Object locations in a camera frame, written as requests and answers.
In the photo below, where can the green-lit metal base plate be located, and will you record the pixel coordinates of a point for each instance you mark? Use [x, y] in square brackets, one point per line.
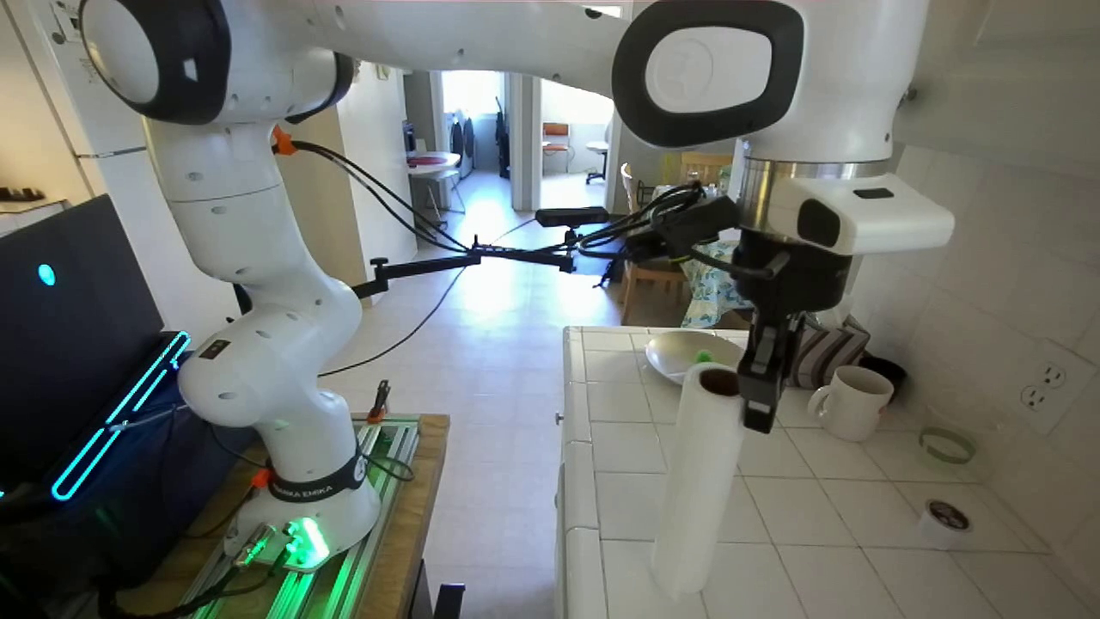
[346, 573]

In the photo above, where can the white shallow bowl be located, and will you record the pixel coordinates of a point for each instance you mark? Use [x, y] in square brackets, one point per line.
[681, 353]

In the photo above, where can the white ceramic mug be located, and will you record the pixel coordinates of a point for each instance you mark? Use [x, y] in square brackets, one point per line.
[854, 402]

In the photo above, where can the white upper cabinet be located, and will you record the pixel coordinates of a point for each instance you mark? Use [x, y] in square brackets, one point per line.
[1019, 71]

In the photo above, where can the orange distant chair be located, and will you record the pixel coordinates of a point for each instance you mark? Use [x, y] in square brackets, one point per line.
[560, 139]

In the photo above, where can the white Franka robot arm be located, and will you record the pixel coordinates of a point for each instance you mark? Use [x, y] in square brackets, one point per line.
[277, 367]

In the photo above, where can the small hallway table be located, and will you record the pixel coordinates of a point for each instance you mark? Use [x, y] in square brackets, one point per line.
[434, 172]

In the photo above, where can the small green-rimmed dish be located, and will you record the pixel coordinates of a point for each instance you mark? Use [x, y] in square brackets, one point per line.
[948, 444]

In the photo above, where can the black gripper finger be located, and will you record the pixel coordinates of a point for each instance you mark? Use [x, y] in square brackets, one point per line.
[758, 379]
[785, 354]

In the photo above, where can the small distant stool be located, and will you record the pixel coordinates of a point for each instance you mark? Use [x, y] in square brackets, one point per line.
[597, 158]

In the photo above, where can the dining table with floral cloth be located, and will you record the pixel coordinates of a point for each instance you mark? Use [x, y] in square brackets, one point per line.
[715, 298]

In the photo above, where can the black exterior camera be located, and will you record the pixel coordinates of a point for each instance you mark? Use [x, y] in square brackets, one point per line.
[573, 215]

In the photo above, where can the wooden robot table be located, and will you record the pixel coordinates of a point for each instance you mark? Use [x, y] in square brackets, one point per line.
[416, 503]

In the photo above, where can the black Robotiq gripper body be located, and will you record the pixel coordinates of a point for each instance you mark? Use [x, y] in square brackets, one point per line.
[797, 278]

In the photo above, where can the white paper towel roll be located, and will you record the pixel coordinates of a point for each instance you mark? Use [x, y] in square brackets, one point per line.
[691, 494]

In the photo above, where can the sink drain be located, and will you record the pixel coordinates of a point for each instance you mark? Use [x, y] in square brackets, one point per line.
[948, 520]

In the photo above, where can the dark hanging bags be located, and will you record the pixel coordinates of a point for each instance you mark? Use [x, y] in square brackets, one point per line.
[475, 139]

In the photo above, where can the white wall power outlet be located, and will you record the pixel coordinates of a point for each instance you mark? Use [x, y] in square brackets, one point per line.
[1050, 389]

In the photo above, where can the wooden dining chair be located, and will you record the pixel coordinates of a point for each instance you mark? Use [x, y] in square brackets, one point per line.
[647, 288]

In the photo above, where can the grey striped cloth holder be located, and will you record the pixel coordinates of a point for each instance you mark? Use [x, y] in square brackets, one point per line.
[833, 350]

